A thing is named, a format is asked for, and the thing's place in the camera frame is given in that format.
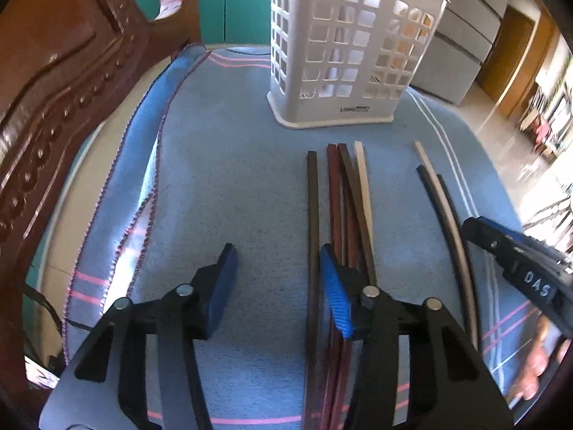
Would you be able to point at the person's right hand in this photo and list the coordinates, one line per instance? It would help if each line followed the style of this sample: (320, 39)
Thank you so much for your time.
(535, 358)

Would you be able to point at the wooden door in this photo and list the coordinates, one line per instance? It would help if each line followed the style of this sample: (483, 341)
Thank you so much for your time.
(506, 53)

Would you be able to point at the black chopstick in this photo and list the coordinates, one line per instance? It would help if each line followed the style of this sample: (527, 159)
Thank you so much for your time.
(429, 183)
(450, 197)

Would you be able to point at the teal cabinet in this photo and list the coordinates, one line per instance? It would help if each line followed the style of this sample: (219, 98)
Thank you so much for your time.
(232, 4)

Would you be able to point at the grey drawer cabinet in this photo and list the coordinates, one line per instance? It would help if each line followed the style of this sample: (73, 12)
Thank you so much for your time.
(452, 53)

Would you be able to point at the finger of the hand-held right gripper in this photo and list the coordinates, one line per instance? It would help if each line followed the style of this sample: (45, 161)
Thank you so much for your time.
(490, 239)

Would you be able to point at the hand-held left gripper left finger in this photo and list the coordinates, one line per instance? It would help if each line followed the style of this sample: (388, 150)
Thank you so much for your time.
(224, 286)

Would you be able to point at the blue striped towel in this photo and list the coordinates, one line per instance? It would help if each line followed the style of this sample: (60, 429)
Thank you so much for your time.
(224, 165)

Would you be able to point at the red-brown chopstick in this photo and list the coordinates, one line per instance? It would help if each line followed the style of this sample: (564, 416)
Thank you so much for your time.
(333, 197)
(351, 233)

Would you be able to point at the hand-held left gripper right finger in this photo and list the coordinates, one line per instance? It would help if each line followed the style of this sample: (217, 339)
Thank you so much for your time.
(335, 295)

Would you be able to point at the white plastic utensil basket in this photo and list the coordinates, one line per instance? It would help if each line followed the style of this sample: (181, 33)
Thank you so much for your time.
(313, 109)

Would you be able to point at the carved wooden chair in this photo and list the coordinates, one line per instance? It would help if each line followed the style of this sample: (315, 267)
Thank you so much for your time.
(67, 76)

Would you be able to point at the beige chopstick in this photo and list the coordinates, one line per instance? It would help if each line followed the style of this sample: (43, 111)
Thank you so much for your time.
(452, 228)
(365, 188)

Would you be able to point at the dark brown chopstick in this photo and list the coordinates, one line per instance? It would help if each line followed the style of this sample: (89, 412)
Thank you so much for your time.
(352, 188)
(312, 233)

